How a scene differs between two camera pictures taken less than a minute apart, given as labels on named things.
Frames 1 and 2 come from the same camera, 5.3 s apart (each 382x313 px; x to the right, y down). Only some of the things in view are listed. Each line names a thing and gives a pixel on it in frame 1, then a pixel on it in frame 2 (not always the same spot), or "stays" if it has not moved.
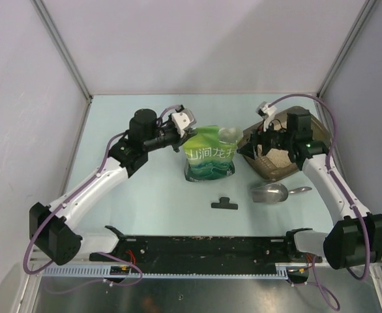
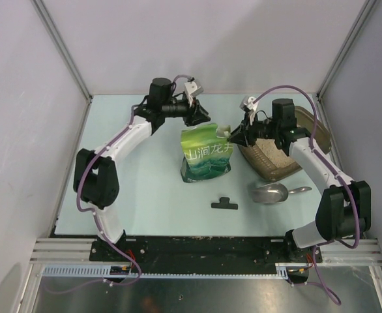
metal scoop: x=273 y=193 stays
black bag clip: x=225 y=203 stays
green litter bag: x=210 y=152 stays
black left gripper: x=179 y=141 -> x=201 y=114
